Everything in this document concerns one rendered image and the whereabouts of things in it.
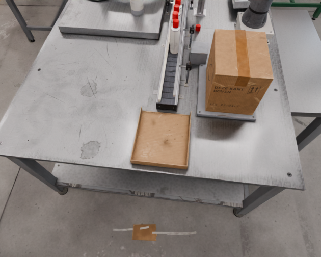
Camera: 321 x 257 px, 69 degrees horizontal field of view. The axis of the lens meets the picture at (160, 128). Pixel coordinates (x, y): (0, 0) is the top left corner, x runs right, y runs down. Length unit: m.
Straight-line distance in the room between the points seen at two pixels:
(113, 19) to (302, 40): 1.24
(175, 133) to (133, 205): 0.90
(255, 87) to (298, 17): 1.01
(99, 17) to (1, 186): 1.53
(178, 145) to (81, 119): 0.53
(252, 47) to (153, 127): 0.60
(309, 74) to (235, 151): 0.71
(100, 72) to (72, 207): 1.08
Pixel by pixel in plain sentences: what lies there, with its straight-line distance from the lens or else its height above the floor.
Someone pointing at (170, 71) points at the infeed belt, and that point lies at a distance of 1.35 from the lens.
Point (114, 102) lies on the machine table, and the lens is 1.30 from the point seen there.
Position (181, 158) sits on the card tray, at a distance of 1.10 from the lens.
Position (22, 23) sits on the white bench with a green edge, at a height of 0.25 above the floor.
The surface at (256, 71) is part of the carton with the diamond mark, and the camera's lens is 1.08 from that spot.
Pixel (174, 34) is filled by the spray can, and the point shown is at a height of 1.02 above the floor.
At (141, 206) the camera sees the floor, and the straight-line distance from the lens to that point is 1.89.
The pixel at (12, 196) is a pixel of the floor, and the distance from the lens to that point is 2.25.
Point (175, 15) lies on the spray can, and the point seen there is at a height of 1.08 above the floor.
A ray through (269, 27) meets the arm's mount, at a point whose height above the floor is 0.92.
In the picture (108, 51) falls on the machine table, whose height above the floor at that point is 0.83.
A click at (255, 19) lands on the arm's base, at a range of 1.64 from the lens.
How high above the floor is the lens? 1.85
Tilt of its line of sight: 59 degrees down
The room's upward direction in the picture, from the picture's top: 1 degrees counter-clockwise
